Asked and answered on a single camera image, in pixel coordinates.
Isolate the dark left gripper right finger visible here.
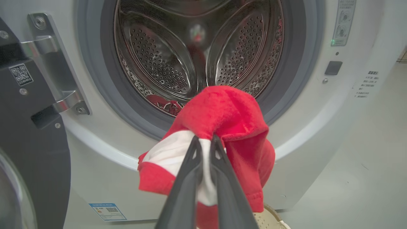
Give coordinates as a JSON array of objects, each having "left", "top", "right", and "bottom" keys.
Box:
[{"left": 210, "top": 135, "right": 259, "bottom": 229}]

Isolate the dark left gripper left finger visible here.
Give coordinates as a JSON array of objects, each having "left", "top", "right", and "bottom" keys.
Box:
[{"left": 155, "top": 136, "right": 203, "bottom": 229}]

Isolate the red basketball jersey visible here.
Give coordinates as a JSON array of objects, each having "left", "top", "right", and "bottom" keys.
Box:
[{"left": 137, "top": 85, "right": 276, "bottom": 229}]

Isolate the black round glass washer door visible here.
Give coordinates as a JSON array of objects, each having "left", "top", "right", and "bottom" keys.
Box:
[{"left": 0, "top": 17, "right": 71, "bottom": 229}]

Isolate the cream perforated laundry basket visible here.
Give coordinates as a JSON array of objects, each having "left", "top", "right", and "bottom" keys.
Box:
[{"left": 253, "top": 204, "right": 292, "bottom": 229}]

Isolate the white front-load washing machine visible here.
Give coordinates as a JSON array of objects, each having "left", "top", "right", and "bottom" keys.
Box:
[{"left": 0, "top": 0, "right": 396, "bottom": 222}]

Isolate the grey rubber door gasket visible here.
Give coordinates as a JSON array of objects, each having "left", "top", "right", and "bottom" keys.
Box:
[{"left": 76, "top": 0, "right": 325, "bottom": 141}]

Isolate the black square door latch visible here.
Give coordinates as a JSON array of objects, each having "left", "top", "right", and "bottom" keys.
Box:
[{"left": 324, "top": 61, "right": 343, "bottom": 76}]

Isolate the silver metal door hinge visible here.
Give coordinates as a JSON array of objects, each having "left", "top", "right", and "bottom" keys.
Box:
[{"left": 20, "top": 13, "right": 91, "bottom": 116}]

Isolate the blue energy label sticker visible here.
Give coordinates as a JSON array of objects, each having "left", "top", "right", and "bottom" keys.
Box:
[{"left": 89, "top": 203, "right": 127, "bottom": 222}]

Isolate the steel perforated washer drum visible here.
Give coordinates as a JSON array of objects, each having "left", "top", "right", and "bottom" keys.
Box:
[{"left": 114, "top": 0, "right": 285, "bottom": 117}]

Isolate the QR code sticker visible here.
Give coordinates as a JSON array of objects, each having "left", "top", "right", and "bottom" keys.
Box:
[{"left": 9, "top": 63, "right": 34, "bottom": 87}]

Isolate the grey warning label sticker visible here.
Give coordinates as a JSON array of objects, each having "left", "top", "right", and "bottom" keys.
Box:
[{"left": 330, "top": 0, "right": 357, "bottom": 47}]

